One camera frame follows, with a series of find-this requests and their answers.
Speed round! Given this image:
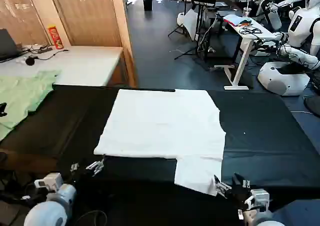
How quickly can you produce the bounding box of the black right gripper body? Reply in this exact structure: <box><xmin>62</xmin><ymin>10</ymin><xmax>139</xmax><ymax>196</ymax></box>
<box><xmin>225</xmin><ymin>185</ymin><xmax>253</xmax><ymax>210</ymax></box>

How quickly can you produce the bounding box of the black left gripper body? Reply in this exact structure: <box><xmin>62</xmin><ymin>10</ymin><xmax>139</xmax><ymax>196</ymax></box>
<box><xmin>61</xmin><ymin>167</ymin><xmax>96</xmax><ymax>188</ymax></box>

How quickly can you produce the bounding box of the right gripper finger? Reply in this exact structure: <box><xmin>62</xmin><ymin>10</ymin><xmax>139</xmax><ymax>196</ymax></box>
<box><xmin>231</xmin><ymin>171</ymin><xmax>251</xmax><ymax>190</ymax></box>
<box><xmin>213</xmin><ymin>174</ymin><xmax>233</xmax><ymax>200</ymax></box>

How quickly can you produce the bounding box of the white shirt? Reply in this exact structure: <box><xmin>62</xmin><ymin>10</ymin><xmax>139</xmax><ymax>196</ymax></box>
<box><xmin>93</xmin><ymin>88</ymin><xmax>227</xmax><ymax>197</ymax></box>

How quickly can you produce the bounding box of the black table cloth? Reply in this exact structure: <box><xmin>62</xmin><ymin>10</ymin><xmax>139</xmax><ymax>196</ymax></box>
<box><xmin>0</xmin><ymin>84</ymin><xmax>320</xmax><ymax>226</ymax></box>

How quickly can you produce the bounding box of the pale green shirt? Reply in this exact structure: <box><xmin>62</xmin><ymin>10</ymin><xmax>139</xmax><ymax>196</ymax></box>
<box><xmin>0</xmin><ymin>69</ymin><xmax>62</xmax><ymax>142</ymax></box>

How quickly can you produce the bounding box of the white side table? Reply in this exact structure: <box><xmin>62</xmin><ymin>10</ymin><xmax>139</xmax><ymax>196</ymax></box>
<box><xmin>0</xmin><ymin>45</ymin><xmax>125</xmax><ymax>87</ymax></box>

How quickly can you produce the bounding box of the white humanoid robot with base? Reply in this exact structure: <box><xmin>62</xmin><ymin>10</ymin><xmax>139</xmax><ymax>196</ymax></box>
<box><xmin>256</xmin><ymin>0</ymin><xmax>320</xmax><ymax>97</ymax></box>

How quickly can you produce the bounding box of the power strip with plugs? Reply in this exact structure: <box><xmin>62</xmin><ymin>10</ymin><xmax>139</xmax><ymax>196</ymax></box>
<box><xmin>20</xmin><ymin>43</ymin><xmax>54</xmax><ymax>55</ymax></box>

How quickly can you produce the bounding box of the red snack can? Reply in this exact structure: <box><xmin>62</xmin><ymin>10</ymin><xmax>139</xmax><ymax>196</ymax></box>
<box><xmin>47</xmin><ymin>24</ymin><xmax>66</xmax><ymax>50</ymax></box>

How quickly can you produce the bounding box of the black laptop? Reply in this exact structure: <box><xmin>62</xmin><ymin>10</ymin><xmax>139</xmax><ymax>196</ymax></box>
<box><xmin>0</xmin><ymin>28</ymin><xmax>28</xmax><ymax>63</ymax></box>

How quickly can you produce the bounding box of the white standing desk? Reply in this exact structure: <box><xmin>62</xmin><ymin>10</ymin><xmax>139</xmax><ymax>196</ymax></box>
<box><xmin>213</xmin><ymin>14</ymin><xmax>289</xmax><ymax>91</ymax></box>

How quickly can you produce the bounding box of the wooden partition with blinds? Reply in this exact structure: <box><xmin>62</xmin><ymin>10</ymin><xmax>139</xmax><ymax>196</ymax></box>
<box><xmin>0</xmin><ymin>0</ymin><xmax>138</xmax><ymax>88</ymax></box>

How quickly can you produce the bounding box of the blue cloth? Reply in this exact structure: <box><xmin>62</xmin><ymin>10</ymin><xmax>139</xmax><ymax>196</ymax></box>
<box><xmin>223</xmin><ymin>13</ymin><xmax>253</xmax><ymax>27</ymax></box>

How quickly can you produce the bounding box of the white board sheet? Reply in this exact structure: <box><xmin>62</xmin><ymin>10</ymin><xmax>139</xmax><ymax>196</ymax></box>
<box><xmin>183</xmin><ymin>8</ymin><xmax>200</xmax><ymax>42</ymax></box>

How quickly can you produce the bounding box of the drink cup with straw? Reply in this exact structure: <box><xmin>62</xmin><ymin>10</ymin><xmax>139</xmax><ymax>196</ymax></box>
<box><xmin>243</xmin><ymin>0</ymin><xmax>252</xmax><ymax>19</ymax></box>

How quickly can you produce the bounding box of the white plastic jug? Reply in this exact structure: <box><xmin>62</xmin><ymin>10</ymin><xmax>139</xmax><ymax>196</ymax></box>
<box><xmin>176</xmin><ymin>11</ymin><xmax>187</xmax><ymax>26</ymax></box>

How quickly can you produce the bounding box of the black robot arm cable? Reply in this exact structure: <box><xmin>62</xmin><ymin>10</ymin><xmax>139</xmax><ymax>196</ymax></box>
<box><xmin>79</xmin><ymin>209</ymin><xmax>109</xmax><ymax>226</ymax></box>

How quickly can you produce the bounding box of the thin black cable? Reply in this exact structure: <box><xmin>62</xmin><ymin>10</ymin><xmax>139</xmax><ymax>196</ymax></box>
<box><xmin>29</xmin><ymin>49</ymin><xmax>70</xmax><ymax>62</ymax></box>

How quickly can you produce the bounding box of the black cable bundle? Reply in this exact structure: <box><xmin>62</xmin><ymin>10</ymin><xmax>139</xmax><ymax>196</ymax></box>
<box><xmin>239</xmin><ymin>25</ymin><xmax>263</xmax><ymax>36</ymax></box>

